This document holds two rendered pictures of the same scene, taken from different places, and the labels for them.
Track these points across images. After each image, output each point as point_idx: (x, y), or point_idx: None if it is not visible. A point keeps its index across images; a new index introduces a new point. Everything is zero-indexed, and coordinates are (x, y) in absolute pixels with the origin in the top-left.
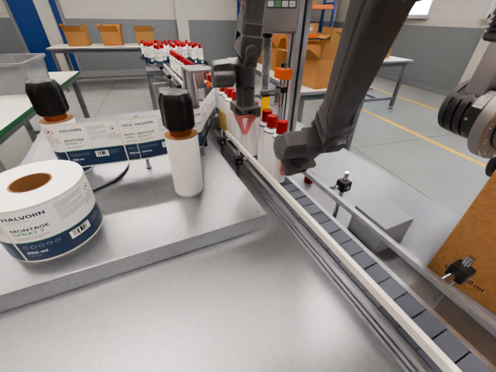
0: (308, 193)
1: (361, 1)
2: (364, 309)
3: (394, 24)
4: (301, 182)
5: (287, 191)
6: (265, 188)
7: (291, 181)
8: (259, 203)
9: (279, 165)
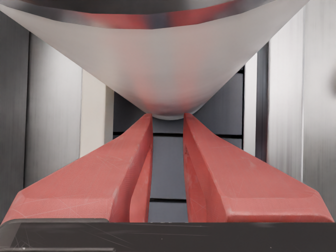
0: (310, 159)
1: None
2: None
3: None
4: (329, 74)
5: (166, 193)
6: (81, 110)
7: (241, 118)
8: (66, 128)
9: (134, 104)
